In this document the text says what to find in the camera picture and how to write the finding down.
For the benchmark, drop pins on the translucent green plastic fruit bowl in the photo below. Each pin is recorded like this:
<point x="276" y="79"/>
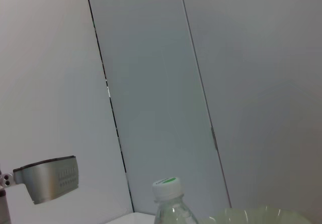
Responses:
<point x="264" y="216"/>

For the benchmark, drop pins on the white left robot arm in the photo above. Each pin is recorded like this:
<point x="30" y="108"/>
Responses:
<point x="3" y="206"/>

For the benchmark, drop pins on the clear green-label water bottle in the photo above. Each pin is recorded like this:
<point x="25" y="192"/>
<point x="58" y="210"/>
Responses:
<point x="167" y="187"/>

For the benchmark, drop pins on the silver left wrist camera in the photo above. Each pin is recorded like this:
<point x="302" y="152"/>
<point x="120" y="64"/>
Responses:
<point x="47" y="181"/>

